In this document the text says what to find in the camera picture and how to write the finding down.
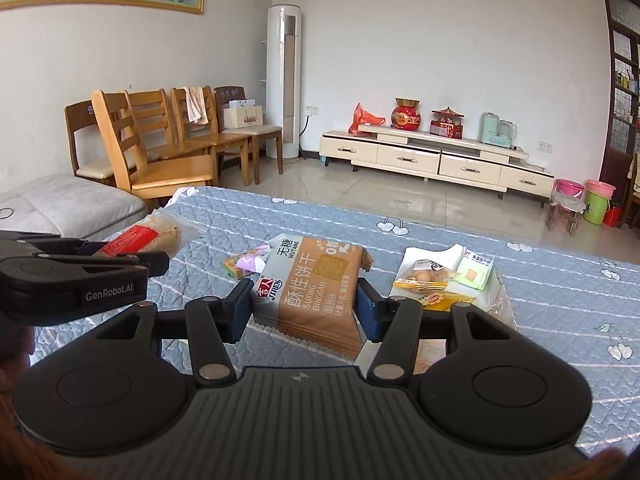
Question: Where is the light wooden chair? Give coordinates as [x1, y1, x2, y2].
[91, 89, 216, 211]
[124, 88, 211, 161]
[169, 86, 251, 186]

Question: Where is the clear packet with red label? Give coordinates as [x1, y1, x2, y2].
[94, 209, 202, 261]

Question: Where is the mint green kitchen appliance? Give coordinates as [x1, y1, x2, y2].
[481, 112, 503, 146]

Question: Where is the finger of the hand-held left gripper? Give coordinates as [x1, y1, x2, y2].
[31, 239, 110, 257]
[35, 251, 171, 279]

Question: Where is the pink purple snack packet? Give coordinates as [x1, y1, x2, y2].
[222, 242, 274, 281]

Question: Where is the clear yellow-edged snack packet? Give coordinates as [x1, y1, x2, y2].
[392, 258, 459, 294]

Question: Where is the pale towel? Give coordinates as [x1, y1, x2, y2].
[182, 85, 210, 126]

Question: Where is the grey sofa cushion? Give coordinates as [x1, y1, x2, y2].
[0, 172, 147, 241]

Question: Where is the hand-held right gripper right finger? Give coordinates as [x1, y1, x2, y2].
[356, 280, 521, 382]

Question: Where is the dark wooden display cabinet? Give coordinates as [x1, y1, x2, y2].
[598, 0, 640, 231]

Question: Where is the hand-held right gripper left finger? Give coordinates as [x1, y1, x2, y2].
[92, 277, 255, 386]

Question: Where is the red pagoda gift box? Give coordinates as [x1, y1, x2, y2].
[429, 106, 465, 140]

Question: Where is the light green snack packet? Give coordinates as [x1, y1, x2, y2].
[446, 253, 496, 294]

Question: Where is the red round jar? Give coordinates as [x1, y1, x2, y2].
[389, 97, 422, 132]

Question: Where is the brown biscuit packet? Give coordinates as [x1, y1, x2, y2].
[250, 234, 374, 362]

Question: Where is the blue quilted cherry blanket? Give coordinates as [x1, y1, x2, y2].
[15, 185, 640, 457]

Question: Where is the yellow jelly packet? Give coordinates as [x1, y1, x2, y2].
[416, 289, 476, 312]

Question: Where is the white paper bag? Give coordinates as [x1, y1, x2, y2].
[222, 100, 264, 130]

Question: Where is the dark wooden cushioned chair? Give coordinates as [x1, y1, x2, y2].
[213, 84, 285, 186]
[64, 99, 129, 186]

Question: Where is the green plastic bucket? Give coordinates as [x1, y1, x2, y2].
[582, 179, 617, 226]

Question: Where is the cream television cabinet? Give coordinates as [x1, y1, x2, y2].
[319, 123, 556, 206]

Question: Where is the white standing air conditioner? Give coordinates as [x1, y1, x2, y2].
[264, 4, 305, 162]

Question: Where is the orange bread packet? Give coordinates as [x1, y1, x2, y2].
[414, 344, 452, 377]

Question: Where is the pink plastic basin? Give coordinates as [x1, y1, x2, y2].
[555, 178, 586, 199]

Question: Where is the small wooden stool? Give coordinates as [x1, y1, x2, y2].
[545, 192, 586, 236]

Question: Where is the red plastic bag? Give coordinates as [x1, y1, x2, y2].
[349, 102, 387, 136]

